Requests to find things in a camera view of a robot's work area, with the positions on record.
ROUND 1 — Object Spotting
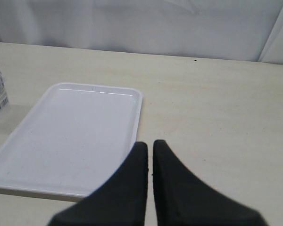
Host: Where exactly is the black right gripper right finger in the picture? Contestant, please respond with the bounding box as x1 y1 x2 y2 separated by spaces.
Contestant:
152 140 267 226

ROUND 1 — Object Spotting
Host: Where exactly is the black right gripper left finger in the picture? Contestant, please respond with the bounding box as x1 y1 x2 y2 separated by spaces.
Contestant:
49 142 148 226

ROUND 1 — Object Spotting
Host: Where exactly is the white rectangular plastic tray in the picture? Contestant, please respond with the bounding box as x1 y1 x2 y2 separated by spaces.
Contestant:
0 83 143 198

